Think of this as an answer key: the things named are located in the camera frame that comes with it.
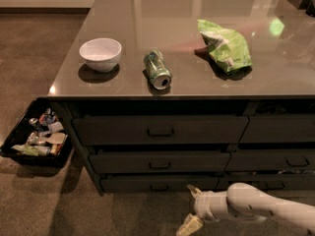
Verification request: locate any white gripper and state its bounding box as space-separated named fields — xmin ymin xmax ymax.
xmin=176 ymin=184 xmax=229 ymax=236

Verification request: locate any dark drawer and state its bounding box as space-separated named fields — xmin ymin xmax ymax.
xmin=216 ymin=174 xmax=315 ymax=190
xmin=100 ymin=174 xmax=219 ymax=193
xmin=72 ymin=115 xmax=248 ymax=146
xmin=90 ymin=150 xmax=229 ymax=174
xmin=225 ymin=149 xmax=315 ymax=171
xmin=240 ymin=115 xmax=315 ymax=144

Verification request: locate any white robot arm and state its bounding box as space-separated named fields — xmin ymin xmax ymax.
xmin=176 ymin=183 xmax=315 ymax=236

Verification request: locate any green soda can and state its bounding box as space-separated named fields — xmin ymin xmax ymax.
xmin=144 ymin=50 xmax=171 ymax=90

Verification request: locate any white crumpled paper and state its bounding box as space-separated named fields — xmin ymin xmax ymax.
xmin=48 ymin=121 xmax=64 ymax=133

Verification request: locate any green chip bag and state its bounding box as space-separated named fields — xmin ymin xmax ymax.
xmin=198 ymin=20 xmax=253 ymax=75

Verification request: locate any black trash bin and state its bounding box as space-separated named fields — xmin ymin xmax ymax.
xmin=1 ymin=98 xmax=72 ymax=168

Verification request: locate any colourful snack wrapper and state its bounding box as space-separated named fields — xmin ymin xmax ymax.
xmin=38 ymin=108 xmax=58 ymax=127

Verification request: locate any green wrapper in bin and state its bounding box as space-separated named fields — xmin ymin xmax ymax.
xmin=12 ymin=145 xmax=51 ymax=156

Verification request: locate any white ceramic bowl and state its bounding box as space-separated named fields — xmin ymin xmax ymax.
xmin=79 ymin=38 xmax=122 ymax=73

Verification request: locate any crushed silver can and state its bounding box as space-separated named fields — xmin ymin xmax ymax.
xmin=29 ymin=118 xmax=41 ymax=129

